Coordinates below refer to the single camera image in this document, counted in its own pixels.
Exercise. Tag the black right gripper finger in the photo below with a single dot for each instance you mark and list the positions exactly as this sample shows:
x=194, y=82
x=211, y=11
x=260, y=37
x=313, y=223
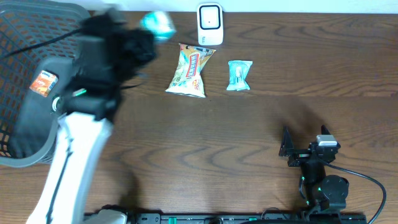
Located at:
x=287, y=142
x=324, y=130

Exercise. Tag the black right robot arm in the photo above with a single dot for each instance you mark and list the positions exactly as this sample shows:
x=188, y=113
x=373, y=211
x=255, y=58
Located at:
x=324, y=193

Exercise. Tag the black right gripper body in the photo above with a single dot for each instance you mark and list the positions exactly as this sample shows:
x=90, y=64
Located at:
x=299, y=156

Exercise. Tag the dark grey plastic basket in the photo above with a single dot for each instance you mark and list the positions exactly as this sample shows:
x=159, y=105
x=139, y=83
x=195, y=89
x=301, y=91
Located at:
x=35, y=36

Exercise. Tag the orange tissue pack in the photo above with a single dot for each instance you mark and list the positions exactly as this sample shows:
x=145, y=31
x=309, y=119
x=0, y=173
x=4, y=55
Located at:
x=44, y=83

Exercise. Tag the teal tissue pack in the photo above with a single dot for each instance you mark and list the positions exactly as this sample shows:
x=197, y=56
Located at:
x=160, y=24

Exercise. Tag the yellow white snack bag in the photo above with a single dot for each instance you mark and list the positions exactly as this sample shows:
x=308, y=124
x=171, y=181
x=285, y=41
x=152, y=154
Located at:
x=187, y=79

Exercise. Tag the teal wet wipe packet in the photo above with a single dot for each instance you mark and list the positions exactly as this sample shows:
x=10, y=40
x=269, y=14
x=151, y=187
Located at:
x=238, y=71

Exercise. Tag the white barcode scanner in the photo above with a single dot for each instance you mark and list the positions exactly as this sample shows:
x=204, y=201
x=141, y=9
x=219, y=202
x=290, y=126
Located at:
x=210, y=24

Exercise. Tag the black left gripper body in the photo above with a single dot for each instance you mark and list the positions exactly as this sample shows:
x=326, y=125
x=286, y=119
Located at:
x=137, y=47

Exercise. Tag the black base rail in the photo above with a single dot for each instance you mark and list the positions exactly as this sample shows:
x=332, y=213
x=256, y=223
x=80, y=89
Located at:
x=270, y=217

